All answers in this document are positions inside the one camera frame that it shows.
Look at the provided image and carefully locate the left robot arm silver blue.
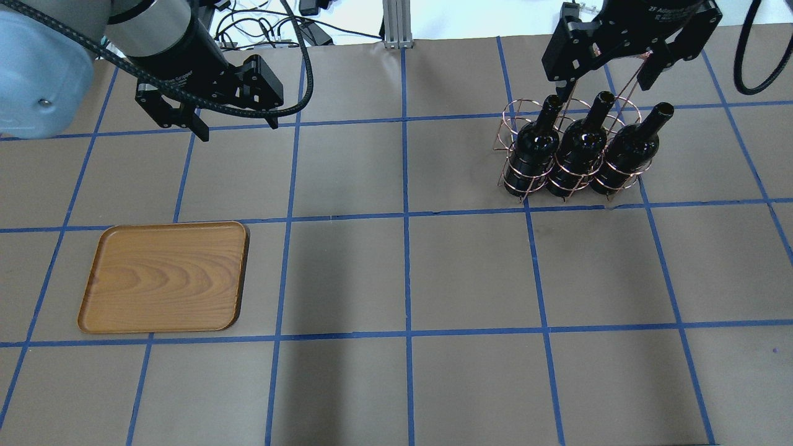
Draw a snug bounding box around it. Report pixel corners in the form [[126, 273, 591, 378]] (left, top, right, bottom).
[[1, 1, 284, 139]]

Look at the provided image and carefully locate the dark wine bottle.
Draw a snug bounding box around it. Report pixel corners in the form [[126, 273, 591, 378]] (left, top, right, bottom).
[[590, 102, 675, 195], [546, 90, 616, 199], [503, 94, 564, 198]]

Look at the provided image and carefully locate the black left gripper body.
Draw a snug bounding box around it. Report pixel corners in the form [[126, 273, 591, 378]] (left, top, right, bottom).
[[135, 48, 285, 129]]

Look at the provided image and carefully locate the wooden tray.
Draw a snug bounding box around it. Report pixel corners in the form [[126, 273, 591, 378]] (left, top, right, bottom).
[[77, 221, 249, 334]]

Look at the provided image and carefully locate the aluminium frame post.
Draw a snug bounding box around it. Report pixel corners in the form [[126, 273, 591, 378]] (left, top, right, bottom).
[[382, 0, 414, 49]]

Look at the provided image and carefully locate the black thick cable loop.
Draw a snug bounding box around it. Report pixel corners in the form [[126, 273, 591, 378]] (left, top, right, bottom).
[[734, 0, 793, 95]]

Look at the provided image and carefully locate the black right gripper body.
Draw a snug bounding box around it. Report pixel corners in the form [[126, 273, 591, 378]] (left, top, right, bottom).
[[541, 1, 723, 81]]

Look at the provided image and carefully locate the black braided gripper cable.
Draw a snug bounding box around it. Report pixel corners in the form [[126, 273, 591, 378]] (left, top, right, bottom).
[[0, 0, 315, 120]]

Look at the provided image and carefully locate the copper wire bottle basket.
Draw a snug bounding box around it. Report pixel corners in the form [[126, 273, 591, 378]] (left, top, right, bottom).
[[493, 74, 652, 203]]

